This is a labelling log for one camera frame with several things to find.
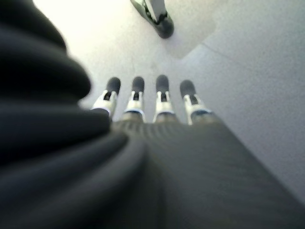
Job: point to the silver robot left leg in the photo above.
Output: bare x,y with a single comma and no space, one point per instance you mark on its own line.
157,9

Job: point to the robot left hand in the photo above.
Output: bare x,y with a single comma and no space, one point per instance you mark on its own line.
202,179

